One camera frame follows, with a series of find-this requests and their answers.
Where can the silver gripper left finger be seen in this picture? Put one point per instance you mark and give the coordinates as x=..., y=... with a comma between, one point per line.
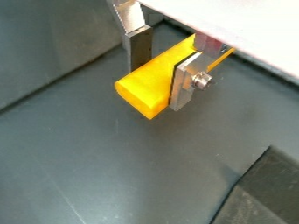
x=136, y=33

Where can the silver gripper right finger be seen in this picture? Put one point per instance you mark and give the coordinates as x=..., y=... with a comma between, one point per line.
x=191, y=72

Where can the yellow square-circle peg object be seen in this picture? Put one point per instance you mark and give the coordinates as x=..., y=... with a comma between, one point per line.
x=145, y=87

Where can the black curved fixture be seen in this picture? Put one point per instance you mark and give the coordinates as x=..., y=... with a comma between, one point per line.
x=264, y=196

